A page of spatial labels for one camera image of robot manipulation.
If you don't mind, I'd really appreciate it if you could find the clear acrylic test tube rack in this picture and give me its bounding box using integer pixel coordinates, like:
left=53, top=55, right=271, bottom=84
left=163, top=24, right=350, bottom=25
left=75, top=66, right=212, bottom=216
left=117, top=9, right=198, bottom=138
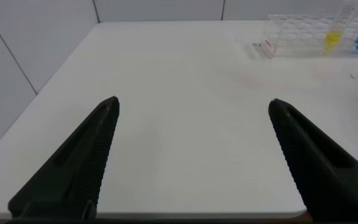
left=258, top=12, right=358, bottom=60

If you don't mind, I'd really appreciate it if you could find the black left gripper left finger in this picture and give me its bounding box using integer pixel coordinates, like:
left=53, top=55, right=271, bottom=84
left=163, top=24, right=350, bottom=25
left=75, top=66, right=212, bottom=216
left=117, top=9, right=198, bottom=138
left=7, top=95, right=121, bottom=220

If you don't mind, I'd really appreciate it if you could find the test tube with yellow pigment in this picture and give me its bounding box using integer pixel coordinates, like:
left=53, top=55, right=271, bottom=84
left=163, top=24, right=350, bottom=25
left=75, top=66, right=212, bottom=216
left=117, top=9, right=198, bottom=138
left=322, top=0, right=358, bottom=53

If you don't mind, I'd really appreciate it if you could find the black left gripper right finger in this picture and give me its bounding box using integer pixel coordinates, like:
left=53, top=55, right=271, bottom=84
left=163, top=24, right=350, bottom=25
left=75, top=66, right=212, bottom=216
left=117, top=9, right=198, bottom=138
left=267, top=98, right=358, bottom=223

